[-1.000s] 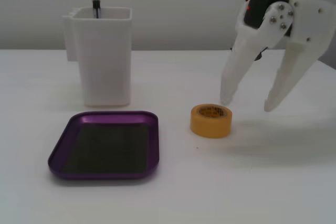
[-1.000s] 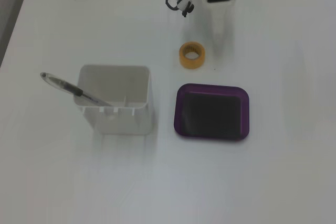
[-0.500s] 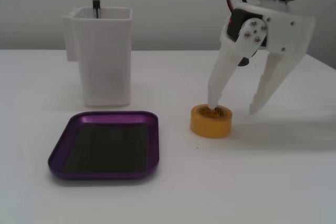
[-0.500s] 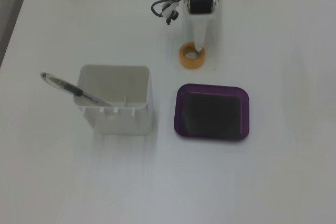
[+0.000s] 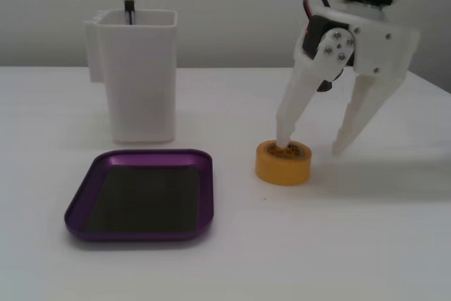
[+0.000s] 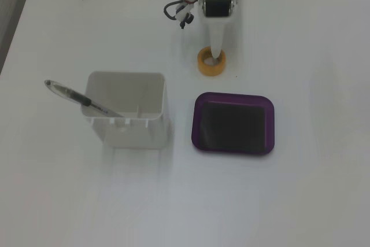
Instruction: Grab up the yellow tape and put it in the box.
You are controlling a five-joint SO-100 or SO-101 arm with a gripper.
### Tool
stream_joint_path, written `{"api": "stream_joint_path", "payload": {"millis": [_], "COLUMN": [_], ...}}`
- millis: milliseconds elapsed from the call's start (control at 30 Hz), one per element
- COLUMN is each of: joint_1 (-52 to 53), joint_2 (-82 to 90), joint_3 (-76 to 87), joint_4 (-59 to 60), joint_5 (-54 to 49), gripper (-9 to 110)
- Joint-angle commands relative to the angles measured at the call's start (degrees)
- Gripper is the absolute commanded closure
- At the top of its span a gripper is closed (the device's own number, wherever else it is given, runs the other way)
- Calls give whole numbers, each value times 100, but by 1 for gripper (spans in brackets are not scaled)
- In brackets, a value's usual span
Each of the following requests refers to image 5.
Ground white plastic pen holder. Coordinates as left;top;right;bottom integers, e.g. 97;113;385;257
83;9;178;145

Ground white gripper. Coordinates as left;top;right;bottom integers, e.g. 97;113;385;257
276;0;421;156

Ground purple metal tray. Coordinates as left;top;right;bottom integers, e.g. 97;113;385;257
63;148;215;244

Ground yellow tape roll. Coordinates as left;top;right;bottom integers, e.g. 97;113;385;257
254;138;313;186

